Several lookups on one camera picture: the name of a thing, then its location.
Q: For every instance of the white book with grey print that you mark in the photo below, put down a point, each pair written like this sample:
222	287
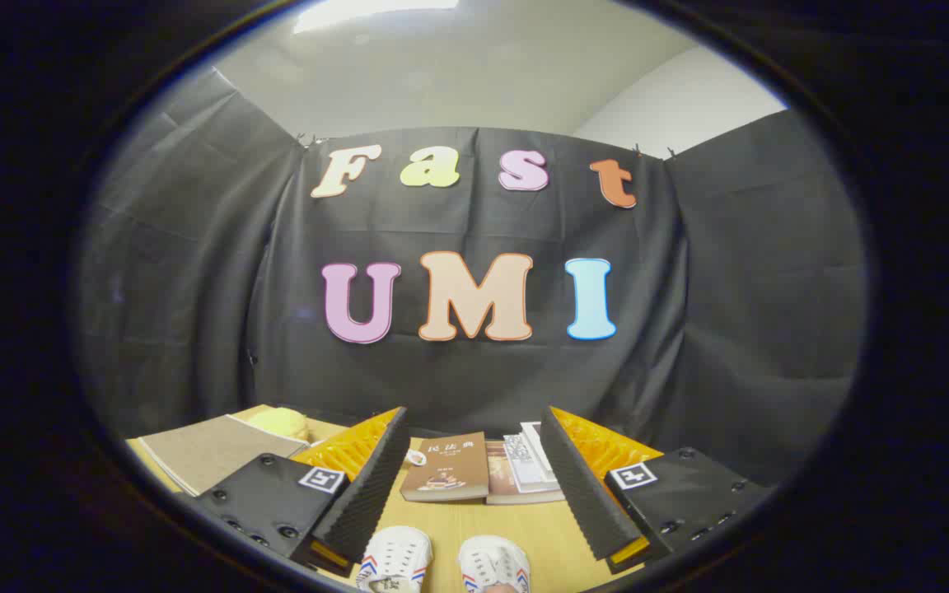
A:
524	465

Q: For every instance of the yellow plush toy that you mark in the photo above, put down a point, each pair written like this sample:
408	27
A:
281	422

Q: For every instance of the black backdrop cloth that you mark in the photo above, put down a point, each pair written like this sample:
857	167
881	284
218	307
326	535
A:
458	379

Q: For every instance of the pink and green plush toy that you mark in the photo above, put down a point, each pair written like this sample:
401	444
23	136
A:
415	458

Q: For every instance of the reddish brown book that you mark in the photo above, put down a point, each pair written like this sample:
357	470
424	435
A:
501	486

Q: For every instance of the white striped shoe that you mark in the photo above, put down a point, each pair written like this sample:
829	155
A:
396	560
493	564

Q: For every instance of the beige fabric storage box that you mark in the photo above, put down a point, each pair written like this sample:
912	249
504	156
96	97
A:
166	473

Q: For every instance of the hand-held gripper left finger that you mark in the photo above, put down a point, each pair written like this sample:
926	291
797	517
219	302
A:
376	486

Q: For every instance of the brown cover book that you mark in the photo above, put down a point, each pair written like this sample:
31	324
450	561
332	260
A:
446	469

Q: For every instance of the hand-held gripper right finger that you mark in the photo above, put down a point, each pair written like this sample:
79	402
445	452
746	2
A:
582	486

